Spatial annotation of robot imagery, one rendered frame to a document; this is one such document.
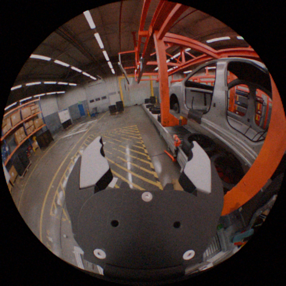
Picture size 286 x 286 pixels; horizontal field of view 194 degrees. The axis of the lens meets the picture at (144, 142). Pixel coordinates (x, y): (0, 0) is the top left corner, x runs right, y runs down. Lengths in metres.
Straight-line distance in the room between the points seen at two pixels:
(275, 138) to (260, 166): 0.17
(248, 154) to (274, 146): 0.66
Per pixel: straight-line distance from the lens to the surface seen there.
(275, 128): 0.57
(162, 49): 2.19
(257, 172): 0.63
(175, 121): 2.12
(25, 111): 10.23
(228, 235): 1.43
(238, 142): 1.22
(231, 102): 3.78
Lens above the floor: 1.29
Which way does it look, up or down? 32 degrees down
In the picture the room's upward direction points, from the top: 7 degrees counter-clockwise
